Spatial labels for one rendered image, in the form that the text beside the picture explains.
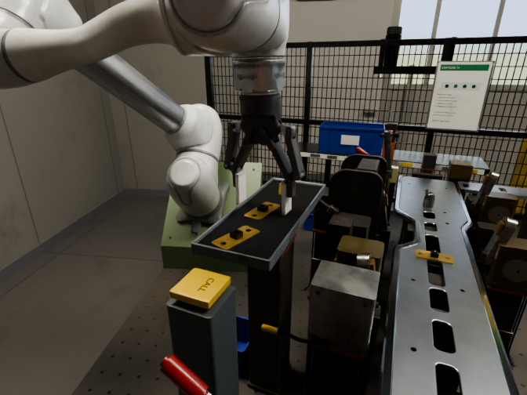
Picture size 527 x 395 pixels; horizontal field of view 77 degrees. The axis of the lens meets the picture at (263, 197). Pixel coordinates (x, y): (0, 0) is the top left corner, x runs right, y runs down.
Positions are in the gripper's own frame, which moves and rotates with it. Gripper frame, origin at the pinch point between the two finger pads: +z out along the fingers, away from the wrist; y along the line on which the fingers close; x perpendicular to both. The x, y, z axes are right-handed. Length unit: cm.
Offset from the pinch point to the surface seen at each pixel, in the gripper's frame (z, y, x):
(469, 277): 19.7, 39.5, 20.9
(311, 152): 18, -29, 98
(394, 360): 18.5, 29.2, -10.6
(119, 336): 47, -43, -12
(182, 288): 1.4, 3.8, -28.0
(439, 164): 20, 28, 105
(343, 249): 10.8, 15.5, 5.2
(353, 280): 7.4, 21.2, -8.4
